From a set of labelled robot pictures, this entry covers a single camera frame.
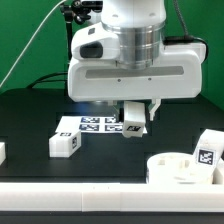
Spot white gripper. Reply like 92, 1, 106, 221
68, 25, 207, 122

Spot white round stool seat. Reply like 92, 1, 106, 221
146, 152, 213, 184

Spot white right border rail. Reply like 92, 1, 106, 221
213, 160, 224, 185

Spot black cable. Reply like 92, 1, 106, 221
26, 71, 70, 90

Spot white left border rail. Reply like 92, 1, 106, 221
0, 142, 6, 165

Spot paper sheet with markers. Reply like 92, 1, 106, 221
55, 116, 123, 133

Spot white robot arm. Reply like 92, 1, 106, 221
68, 0, 205, 125

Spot white cable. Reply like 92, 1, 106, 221
0, 0, 68, 88

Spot white front border rail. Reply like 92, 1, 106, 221
0, 183, 224, 212

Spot white border rail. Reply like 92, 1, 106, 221
0, 142, 6, 165
0, 183, 224, 212
213, 160, 224, 185

